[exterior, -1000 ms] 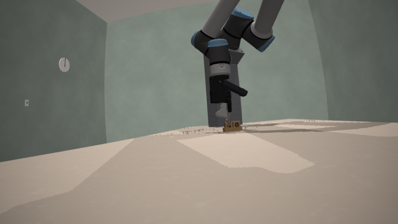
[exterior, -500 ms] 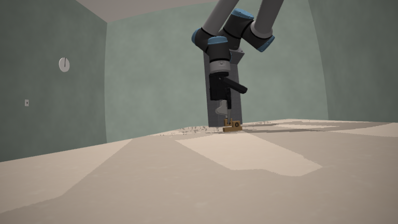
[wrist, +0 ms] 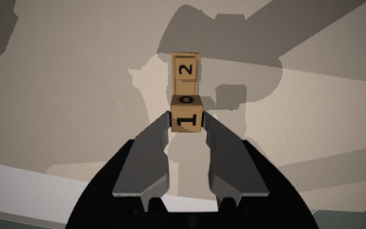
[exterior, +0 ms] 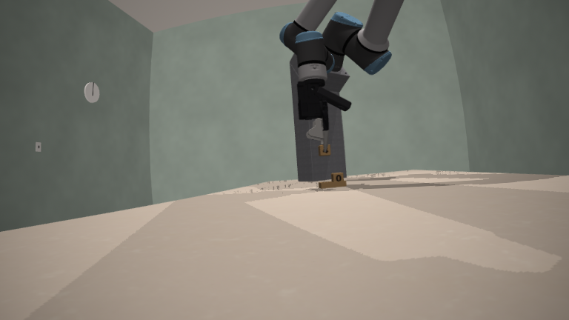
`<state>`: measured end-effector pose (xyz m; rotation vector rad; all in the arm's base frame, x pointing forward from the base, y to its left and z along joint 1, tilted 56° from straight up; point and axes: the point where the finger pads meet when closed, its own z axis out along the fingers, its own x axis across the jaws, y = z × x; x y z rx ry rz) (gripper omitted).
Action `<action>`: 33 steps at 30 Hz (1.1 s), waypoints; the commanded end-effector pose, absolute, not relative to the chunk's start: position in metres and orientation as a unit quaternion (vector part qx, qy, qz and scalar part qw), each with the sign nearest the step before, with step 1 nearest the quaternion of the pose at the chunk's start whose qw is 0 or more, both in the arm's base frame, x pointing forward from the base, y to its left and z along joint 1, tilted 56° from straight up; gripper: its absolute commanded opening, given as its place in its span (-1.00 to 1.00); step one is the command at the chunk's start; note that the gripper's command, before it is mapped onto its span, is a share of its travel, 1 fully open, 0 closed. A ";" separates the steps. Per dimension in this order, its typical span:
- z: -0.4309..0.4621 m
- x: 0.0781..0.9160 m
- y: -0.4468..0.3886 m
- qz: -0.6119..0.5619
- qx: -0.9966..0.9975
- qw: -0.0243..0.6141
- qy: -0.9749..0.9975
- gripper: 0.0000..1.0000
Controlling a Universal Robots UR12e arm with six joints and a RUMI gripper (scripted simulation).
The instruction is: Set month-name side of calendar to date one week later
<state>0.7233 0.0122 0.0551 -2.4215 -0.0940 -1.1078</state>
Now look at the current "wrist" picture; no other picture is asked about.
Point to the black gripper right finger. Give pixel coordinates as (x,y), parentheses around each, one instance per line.
(238,170)

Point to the tan rectangular tray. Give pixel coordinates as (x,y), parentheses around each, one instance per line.
(188,87)

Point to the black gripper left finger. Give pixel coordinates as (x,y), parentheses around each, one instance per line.
(123,187)

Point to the tan wooden cube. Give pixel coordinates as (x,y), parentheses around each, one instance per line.
(186,113)
(184,68)

